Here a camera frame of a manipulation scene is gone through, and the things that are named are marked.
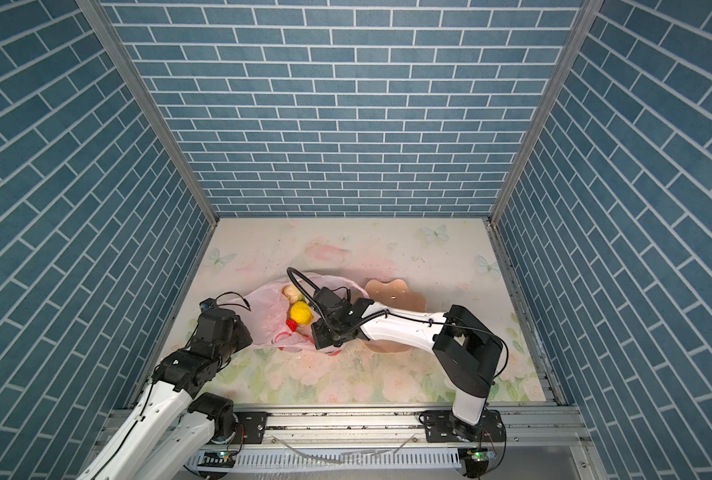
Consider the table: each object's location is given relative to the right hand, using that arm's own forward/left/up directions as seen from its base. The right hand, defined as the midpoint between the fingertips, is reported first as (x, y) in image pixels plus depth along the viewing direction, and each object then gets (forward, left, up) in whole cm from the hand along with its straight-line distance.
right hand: (312, 335), depth 82 cm
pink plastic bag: (+3, +15, +2) cm, 16 cm away
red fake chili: (+4, +7, -3) cm, 9 cm away
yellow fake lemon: (+8, +5, -2) cm, 10 cm away
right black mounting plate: (-18, -35, -8) cm, 40 cm away
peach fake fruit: (+14, +10, -2) cm, 17 cm away
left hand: (0, +18, +2) cm, 18 cm away
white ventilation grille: (-27, -10, -9) cm, 30 cm away
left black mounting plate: (-22, +11, -7) cm, 25 cm away
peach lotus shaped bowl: (+23, -22, -13) cm, 34 cm away
